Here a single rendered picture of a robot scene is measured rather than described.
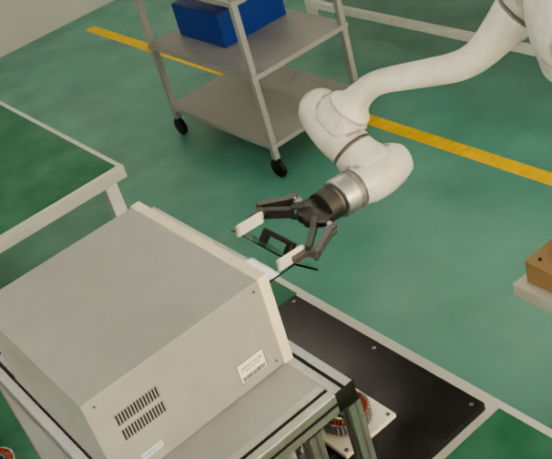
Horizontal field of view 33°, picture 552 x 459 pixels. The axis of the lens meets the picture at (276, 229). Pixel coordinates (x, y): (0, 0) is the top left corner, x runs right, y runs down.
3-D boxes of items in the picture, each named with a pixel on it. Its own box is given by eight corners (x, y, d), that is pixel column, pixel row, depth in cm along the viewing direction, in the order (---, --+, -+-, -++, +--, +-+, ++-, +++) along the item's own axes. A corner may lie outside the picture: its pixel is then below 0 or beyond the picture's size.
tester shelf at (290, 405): (158, 268, 215) (152, 253, 213) (358, 398, 166) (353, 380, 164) (-7, 379, 197) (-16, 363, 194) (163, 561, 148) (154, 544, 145)
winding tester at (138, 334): (168, 276, 204) (138, 200, 192) (293, 357, 172) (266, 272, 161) (15, 379, 187) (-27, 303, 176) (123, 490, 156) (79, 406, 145)
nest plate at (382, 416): (349, 386, 211) (348, 382, 211) (396, 416, 200) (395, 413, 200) (301, 426, 205) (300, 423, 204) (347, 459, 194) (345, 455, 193)
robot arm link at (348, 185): (340, 193, 207) (320, 206, 204) (340, 162, 200) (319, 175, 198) (368, 214, 202) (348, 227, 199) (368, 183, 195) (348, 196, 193)
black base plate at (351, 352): (296, 300, 245) (294, 293, 244) (485, 410, 199) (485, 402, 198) (154, 406, 225) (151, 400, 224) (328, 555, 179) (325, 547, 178)
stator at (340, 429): (348, 392, 208) (344, 380, 206) (383, 413, 200) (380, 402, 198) (311, 421, 204) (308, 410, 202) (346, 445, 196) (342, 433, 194)
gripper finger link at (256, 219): (262, 212, 195) (260, 210, 195) (237, 228, 192) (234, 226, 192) (263, 222, 197) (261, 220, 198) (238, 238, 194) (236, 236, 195)
